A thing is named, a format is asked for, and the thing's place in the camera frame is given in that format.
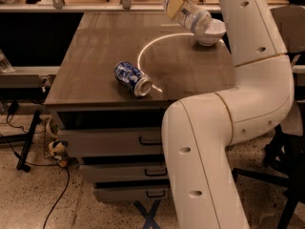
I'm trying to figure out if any grey drawer cabinet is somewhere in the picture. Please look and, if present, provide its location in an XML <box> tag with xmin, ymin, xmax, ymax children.
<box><xmin>46</xmin><ymin>12</ymin><xmax>234</xmax><ymax>202</ymax></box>

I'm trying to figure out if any middle grey drawer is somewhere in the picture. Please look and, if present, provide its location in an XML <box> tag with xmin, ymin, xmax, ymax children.
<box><xmin>80</xmin><ymin>162</ymin><xmax>168</xmax><ymax>183</ymax></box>

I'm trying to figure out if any clear plastic water bottle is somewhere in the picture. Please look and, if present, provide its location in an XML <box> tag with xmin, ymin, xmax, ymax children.
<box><xmin>159</xmin><ymin>0</ymin><xmax>212</xmax><ymax>35</ymax></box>

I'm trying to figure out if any top grey drawer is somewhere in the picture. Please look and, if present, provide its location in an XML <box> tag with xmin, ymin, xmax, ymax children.
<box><xmin>59</xmin><ymin>128</ymin><xmax>163</xmax><ymax>157</ymax></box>

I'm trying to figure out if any grey drawer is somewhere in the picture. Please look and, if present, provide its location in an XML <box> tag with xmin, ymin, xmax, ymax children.
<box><xmin>59</xmin><ymin>128</ymin><xmax>163</xmax><ymax>157</ymax></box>
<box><xmin>80</xmin><ymin>162</ymin><xmax>168</xmax><ymax>183</ymax></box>
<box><xmin>93</xmin><ymin>185</ymin><xmax>169</xmax><ymax>202</ymax></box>

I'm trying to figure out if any wire basket with items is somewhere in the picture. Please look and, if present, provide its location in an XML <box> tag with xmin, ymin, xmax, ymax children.
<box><xmin>44</xmin><ymin>117</ymin><xmax>69</xmax><ymax>168</ymax></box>

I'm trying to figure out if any blue soda can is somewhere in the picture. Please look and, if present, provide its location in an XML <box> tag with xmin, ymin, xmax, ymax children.
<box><xmin>113</xmin><ymin>61</ymin><xmax>153</xmax><ymax>97</ymax></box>

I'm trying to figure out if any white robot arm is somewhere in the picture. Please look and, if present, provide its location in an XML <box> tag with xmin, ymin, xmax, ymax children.
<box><xmin>161</xmin><ymin>0</ymin><xmax>294</xmax><ymax>229</ymax></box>

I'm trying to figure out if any bottom grey drawer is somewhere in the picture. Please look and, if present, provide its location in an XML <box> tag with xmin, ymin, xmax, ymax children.
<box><xmin>93</xmin><ymin>185</ymin><xmax>169</xmax><ymax>202</ymax></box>

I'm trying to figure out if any blue tape cross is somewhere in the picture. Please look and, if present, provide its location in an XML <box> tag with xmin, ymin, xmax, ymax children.
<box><xmin>133</xmin><ymin>199</ymin><xmax>161</xmax><ymax>229</ymax></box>

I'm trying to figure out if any black stand leg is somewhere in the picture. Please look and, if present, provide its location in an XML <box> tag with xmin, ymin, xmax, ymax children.
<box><xmin>16</xmin><ymin>111</ymin><xmax>41</xmax><ymax>172</ymax></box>

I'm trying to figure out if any black floor cable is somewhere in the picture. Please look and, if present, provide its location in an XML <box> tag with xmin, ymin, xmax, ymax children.
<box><xmin>0</xmin><ymin>112</ymin><xmax>71</xmax><ymax>229</ymax></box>

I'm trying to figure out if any white bowl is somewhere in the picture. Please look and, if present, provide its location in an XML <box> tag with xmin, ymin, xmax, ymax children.
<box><xmin>195</xmin><ymin>19</ymin><xmax>226</xmax><ymax>46</ymax></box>

